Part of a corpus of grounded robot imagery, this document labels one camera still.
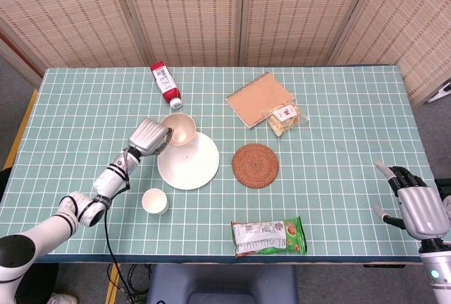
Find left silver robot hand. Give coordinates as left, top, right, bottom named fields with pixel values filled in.
left=127, top=118, right=174, bottom=157

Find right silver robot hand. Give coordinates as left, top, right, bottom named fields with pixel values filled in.
left=373, top=161, right=451, bottom=241

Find off-white bowl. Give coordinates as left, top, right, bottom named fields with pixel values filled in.
left=160, top=112, right=197, bottom=147

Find small white paper cup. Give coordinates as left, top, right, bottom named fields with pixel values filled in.
left=142, top=188, right=169, bottom=216

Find red plastic bottle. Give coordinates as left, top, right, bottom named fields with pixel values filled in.
left=149, top=61, right=183, bottom=110

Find white round plate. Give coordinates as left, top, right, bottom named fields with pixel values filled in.
left=156, top=131, right=221, bottom=191

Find green grid tablecloth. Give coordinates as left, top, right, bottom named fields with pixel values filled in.
left=0, top=65, right=438, bottom=265

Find brown woven round coaster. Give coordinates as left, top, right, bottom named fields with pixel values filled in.
left=231, top=143, right=280, bottom=189

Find kraft spiral notebook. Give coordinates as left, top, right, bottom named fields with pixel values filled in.
left=225, top=71, right=295, bottom=130

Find white stand foot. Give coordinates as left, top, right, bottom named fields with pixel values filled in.
left=426, top=80, right=451, bottom=104

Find bamboo folding screen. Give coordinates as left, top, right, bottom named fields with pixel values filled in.
left=0, top=0, right=451, bottom=108

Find clear bag of snacks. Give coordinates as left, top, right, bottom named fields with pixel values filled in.
left=261, top=103, right=311, bottom=139

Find green snack packet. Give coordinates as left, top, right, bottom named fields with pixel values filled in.
left=230, top=216, right=308, bottom=258

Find blue chair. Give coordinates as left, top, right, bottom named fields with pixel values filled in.
left=146, top=264, right=299, bottom=304

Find white shoe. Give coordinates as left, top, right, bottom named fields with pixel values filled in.
left=47, top=293, right=79, bottom=304

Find black cable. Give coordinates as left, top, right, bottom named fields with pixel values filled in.
left=104, top=182, right=151, bottom=304

